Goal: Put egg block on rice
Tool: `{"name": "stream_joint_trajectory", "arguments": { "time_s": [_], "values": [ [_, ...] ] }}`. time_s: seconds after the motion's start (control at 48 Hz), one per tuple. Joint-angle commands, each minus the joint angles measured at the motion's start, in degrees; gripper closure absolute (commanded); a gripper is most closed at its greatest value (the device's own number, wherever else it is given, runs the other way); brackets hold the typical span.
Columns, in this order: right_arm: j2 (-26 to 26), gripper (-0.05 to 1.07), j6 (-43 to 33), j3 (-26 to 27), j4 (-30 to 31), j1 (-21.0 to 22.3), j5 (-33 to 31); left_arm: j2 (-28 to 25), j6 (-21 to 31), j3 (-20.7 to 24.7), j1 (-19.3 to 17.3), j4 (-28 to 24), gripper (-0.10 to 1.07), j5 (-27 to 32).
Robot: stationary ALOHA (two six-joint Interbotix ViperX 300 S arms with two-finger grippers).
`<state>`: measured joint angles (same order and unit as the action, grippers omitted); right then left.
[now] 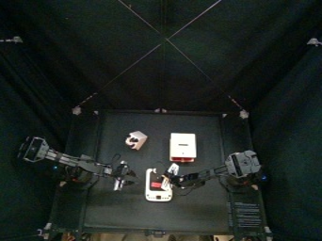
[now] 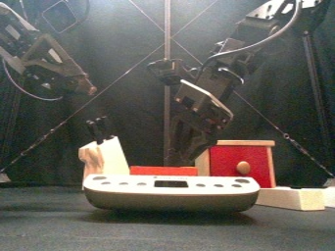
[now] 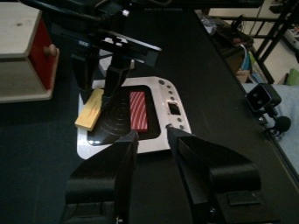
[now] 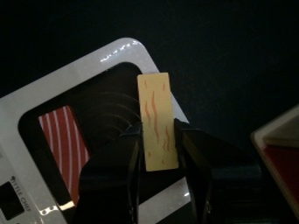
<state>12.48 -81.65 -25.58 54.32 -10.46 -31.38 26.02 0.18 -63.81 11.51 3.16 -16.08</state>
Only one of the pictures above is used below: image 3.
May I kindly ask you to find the red striped bacon block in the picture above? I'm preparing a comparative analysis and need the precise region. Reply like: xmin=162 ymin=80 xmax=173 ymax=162
xmin=129 ymin=91 xmax=150 ymax=132

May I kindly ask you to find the white rice block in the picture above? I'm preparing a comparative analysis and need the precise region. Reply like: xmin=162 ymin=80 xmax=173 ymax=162
xmin=98 ymin=48 xmax=115 ymax=81

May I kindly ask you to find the green box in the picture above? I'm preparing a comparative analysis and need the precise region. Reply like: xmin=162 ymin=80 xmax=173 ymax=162
xmin=286 ymin=67 xmax=299 ymax=87

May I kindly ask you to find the yellow wooden egg block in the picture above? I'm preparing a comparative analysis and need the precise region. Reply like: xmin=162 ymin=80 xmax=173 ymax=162
xmin=74 ymin=87 xmax=106 ymax=132

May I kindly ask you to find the cardboard box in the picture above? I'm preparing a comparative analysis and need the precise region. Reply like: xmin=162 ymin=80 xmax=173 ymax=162
xmin=235 ymin=69 xmax=253 ymax=84

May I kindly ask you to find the black metal frame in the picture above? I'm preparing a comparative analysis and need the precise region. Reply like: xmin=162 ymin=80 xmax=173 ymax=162
xmin=211 ymin=0 xmax=299 ymax=86

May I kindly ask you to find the light blue cloth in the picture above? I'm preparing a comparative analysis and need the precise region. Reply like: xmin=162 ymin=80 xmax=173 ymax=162
xmin=242 ymin=83 xmax=299 ymax=176

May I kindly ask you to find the red drawer with wooden knob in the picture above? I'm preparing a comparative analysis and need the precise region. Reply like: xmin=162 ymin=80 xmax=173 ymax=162
xmin=27 ymin=17 xmax=62 ymax=91

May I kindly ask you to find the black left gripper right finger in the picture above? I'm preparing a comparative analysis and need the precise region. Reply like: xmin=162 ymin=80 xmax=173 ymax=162
xmin=166 ymin=124 xmax=281 ymax=224

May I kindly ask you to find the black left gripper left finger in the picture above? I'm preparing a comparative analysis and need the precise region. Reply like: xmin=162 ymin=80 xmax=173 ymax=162
xmin=60 ymin=129 xmax=141 ymax=224

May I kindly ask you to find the wooden toy cabinet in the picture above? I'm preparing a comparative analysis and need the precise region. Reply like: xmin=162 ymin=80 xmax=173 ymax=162
xmin=0 ymin=1 xmax=62 ymax=104

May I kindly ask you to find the black webcam stand with cable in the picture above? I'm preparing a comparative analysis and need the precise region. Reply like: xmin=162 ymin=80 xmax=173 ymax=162
xmin=261 ymin=104 xmax=294 ymax=138

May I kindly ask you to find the white kitchen scale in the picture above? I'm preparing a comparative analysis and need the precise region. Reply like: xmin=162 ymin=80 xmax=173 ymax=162
xmin=76 ymin=76 xmax=193 ymax=160

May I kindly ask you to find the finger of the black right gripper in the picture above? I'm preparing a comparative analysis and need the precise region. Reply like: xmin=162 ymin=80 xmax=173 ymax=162
xmin=100 ymin=56 xmax=137 ymax=102
xmin=70 ymin=52 xmax=99 ymax=95

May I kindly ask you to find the black webcam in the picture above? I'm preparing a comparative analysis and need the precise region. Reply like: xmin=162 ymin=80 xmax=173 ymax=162
xmin=246 ymin=82 xmax=283 ymax=114

